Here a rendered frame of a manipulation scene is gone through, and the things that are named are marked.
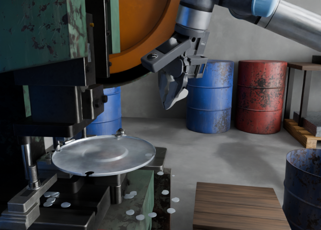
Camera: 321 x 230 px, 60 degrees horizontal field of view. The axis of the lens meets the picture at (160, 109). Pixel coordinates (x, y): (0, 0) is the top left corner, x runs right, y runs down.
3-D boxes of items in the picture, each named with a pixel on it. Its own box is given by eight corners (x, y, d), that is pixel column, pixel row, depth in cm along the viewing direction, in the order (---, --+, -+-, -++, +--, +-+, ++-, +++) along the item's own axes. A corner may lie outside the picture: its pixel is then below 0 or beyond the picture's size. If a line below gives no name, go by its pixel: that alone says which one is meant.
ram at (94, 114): (111, 110, 85) (107, 8, 78) (95, 124, 70) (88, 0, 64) (57, 109, 87) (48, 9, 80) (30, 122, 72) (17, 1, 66)
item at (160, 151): (166, 185, 88) (167, 145, 85) (162, 211, 75) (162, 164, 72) (90, 181, 91) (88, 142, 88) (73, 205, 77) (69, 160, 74)
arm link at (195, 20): (196, 11, 57) (170, 1, 62) (190, 33, 59) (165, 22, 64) (219, 13, 61) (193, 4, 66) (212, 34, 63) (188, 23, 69)
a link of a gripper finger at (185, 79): (182, 100, 67) (192, 66, 63) (177, 101, 66) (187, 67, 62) (170, 91, 70) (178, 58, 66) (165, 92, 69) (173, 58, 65)
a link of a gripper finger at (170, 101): (186, 111, 73) (195, 79, 69) (169, 115, 69) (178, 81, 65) (178, 106, 75) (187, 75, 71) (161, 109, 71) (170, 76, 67)
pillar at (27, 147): (35, 175, 76) (29, 127, 73) (30, 179, 74) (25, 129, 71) (27, 175, 77) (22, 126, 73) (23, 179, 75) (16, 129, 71)
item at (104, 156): (146, 180, 65) (146, 176, 64) (29, 173, 68) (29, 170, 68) (160, 139, 93) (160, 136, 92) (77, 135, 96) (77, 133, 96)
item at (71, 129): (98, 124, 89) (97, 108, 88) (72, 147, 70) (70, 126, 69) (51, 123, 91) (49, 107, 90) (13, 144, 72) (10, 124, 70)
